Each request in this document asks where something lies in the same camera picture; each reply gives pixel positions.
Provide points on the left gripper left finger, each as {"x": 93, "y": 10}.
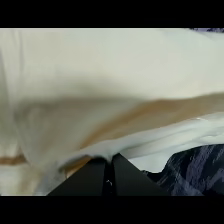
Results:
{"x": 90, "y": 180}

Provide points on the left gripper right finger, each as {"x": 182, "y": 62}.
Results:
{"x": 133, "y": 181}

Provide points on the cream garment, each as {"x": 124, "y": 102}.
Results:
{"x": 100, "y": 83}

